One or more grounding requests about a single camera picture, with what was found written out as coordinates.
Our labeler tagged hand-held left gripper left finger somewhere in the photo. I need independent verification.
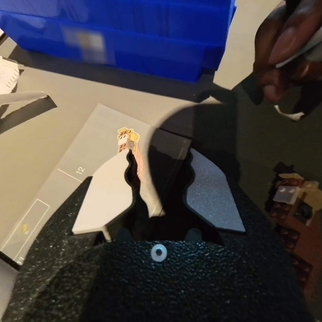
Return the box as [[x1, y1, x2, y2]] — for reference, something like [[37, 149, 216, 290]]
[[72, 151, 137, 235]]

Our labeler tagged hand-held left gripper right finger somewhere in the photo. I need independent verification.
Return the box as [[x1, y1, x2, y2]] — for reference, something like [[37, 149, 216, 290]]
[[185, 148, 246, 232]]

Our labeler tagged tan and brown brick figure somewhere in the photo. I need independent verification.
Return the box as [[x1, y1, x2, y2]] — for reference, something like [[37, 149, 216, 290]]
[[265, 162, 322, 302]]

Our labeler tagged grey desk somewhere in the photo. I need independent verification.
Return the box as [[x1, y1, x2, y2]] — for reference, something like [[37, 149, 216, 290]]
[[0, 0, 322, 302]]

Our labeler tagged grey instruction booklet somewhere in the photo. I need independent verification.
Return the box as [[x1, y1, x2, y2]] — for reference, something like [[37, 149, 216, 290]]
[[0, 103, 194, 271]]

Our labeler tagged crumpled white paper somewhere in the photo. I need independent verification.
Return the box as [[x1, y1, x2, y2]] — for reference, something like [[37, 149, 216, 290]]
[[0, 57, 48, 106]]

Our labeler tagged blue plastic bin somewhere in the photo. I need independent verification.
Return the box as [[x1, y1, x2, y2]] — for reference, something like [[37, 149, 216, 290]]
[[0, 0, 237, 82]]

